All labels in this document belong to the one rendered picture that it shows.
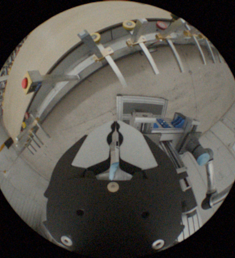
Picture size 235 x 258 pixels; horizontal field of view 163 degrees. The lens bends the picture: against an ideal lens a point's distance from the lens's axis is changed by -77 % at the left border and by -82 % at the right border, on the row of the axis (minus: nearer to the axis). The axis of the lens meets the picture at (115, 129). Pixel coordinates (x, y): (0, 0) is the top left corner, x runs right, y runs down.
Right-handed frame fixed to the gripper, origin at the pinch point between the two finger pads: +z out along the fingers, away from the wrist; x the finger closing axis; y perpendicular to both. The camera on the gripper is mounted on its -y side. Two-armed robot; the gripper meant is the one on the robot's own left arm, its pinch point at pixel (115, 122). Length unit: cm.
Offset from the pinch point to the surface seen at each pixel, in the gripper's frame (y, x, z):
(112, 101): 26, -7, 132
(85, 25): -54, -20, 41
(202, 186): 155, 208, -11
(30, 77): -14.2, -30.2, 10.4
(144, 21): -36.3, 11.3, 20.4
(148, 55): -27, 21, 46
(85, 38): -24.0, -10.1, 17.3
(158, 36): -48, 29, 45
